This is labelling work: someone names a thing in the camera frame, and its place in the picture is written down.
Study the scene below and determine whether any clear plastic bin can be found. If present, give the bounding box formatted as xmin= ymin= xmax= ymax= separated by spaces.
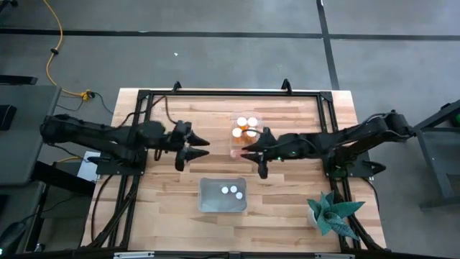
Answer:
xmin=229 ymin=111 xmax=266 ymax=156

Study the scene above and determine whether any green succulent plant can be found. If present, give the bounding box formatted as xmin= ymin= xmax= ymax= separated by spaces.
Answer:
xmin=306 ymin=190 xmax=366 ymax=242

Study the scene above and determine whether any yellow extension cable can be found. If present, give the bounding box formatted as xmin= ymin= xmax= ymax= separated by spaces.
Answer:
xmin=42 ymin=0 xmax=93 ymax=101

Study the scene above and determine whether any white plant pot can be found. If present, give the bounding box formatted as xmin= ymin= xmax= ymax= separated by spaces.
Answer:
xmin=307 ymin=207 xmax=320 ymax=228

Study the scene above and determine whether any white box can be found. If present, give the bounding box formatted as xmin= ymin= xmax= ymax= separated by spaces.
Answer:
xmin=76 ymin=150 xmax=102 ymax=183

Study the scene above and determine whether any black device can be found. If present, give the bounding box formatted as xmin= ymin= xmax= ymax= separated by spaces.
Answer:
xmin=0 ymin=104 xmax=17 ymax=132

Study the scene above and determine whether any grey metal stand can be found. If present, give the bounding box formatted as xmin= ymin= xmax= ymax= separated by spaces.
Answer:
xmin=409 ymin=99 xmax=460 ymax=210

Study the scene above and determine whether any silver bracket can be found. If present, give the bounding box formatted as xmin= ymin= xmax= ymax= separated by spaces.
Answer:
xmin=315 ymin=253 xmax=355 ymax=259
xmin=114 ymin=251 xmax=155 ymax=259

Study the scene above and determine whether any black aluminium table frame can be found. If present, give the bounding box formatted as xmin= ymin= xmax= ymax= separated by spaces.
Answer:
xmin=80 ymin=88 xmax=387 ymax=253

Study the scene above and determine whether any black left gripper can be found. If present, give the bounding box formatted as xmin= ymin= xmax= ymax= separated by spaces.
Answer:
xmin=163 ymin=120 xmax=211 ymax=173

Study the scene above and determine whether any black desk beam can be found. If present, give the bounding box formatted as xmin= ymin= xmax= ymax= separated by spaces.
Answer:
xmin=32 ymin=160 xmax=96 ymax=197

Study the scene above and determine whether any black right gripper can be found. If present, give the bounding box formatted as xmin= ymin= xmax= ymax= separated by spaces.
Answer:
xmin=239 ymin=127 xmax=307 ymax=180

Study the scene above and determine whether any white plastic bin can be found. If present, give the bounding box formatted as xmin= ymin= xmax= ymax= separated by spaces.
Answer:
xmin=198 ymin=176 xmax=248 ymax=213

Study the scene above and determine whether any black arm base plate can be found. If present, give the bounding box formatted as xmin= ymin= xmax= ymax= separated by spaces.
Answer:
xmin=88 ymin=150 xmax=149 ymax=177
xmin=321 ymin=154 xmax=387 ymax=178

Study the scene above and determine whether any grey desk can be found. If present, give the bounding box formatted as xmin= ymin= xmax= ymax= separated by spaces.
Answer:
xmin=0 ymin=84 xmax=62 ymax=186

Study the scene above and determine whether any black bar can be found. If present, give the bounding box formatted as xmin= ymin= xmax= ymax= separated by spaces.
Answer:
xmin=0 ymin=74 xmax=39 ymax=86

